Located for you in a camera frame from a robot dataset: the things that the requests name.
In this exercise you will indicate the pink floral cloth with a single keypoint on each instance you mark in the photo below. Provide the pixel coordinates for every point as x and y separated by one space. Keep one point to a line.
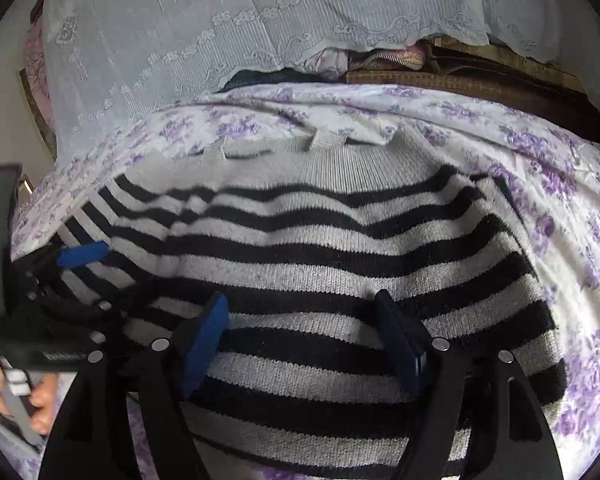
36 70

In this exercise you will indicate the purple floral bed sheet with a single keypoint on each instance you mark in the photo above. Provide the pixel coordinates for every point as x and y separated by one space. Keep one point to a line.
555 210

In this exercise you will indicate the white lace cover cloth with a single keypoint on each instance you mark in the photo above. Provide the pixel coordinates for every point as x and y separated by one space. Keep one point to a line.
205 10

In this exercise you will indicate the pale grey folded cloth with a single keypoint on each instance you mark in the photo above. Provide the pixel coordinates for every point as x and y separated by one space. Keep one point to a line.
327 65

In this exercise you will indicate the black grey striped sweater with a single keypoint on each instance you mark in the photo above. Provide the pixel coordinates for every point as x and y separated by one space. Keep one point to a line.
320 240

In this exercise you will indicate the pink striped folded cloth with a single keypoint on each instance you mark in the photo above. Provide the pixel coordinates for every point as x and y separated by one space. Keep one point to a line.
390 57

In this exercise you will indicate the person's left hand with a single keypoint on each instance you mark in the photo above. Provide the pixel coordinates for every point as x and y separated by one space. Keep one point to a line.
42 402

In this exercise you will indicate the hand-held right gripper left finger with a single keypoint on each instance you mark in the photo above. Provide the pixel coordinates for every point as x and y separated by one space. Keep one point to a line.
205 345

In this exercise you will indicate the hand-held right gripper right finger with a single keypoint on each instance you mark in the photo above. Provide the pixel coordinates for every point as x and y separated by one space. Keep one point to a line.
400 340

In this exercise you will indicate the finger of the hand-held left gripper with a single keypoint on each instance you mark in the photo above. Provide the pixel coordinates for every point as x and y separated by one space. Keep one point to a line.
82 255
92 310

